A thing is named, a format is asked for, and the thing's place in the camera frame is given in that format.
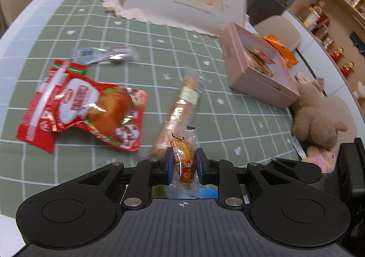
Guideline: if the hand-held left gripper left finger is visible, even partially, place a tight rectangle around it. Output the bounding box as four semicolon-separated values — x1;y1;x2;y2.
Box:
76;149;175;211

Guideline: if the pink plush toy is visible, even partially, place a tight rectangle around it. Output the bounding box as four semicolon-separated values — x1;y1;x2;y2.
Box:
306;146;336;174

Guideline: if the wooden display shelf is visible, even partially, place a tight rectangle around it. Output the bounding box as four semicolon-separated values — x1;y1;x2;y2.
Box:
287;0;365;111

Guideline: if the yellow bottle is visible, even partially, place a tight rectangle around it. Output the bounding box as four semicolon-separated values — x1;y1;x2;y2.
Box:
302;6;318;27

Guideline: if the small bread packet red edge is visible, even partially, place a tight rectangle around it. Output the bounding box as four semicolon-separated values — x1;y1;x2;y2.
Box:
247;53;273;77
248;46;276;64

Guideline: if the orange snack bag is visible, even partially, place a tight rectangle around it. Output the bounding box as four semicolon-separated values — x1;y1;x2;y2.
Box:
261;35;299;69

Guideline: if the long orange snack packet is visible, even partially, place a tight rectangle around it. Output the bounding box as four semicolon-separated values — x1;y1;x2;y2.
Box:
152;65;207;158

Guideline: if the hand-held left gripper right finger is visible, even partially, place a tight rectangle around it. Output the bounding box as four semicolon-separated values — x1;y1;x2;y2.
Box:
195;149;292;211

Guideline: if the small red clear wrapper packet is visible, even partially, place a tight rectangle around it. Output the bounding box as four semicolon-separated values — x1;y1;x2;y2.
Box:
105;45;139;63

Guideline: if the pink cardboard box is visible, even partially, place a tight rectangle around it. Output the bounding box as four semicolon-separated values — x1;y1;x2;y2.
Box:
221;23;300;109

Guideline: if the small orange label snack packet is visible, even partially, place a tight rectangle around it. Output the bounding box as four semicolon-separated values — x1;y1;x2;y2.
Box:
170;125;199;191

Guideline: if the brown teddy bear plush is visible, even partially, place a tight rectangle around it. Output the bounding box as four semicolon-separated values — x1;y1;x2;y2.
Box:
290;77;349;161

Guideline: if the red chicken leg packet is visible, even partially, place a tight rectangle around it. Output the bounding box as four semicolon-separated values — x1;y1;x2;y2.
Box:
16;59;148;154

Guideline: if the small blue clear wrapper packet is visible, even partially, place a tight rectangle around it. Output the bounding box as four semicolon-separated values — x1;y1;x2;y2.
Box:
72;47;108;64

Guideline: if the green checked tablecloth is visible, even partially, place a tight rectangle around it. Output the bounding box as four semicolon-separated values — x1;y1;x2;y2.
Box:
0;0;303;203

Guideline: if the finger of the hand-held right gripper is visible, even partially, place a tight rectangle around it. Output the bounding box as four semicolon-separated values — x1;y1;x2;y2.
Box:
272;158;323;184

